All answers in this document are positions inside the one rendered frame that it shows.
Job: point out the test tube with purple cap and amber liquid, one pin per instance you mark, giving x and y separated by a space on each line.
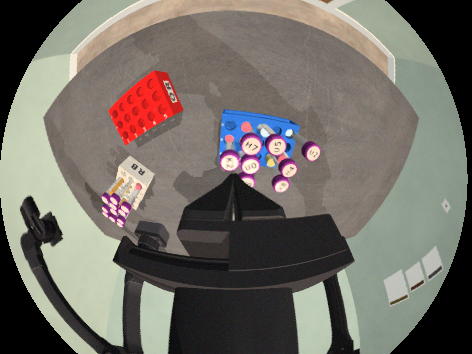
112 189

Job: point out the blue test tube rack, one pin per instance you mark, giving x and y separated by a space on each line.
231 125

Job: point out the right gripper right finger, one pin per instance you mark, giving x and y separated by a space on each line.
252 205

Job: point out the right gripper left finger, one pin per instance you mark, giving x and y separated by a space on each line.
214 204

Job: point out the red tube rack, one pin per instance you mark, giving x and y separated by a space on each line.
131 106

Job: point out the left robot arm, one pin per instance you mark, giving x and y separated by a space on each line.
132 285

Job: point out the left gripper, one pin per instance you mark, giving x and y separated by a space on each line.
56 233

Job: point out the white test tube rack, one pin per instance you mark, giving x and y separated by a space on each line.
139 173

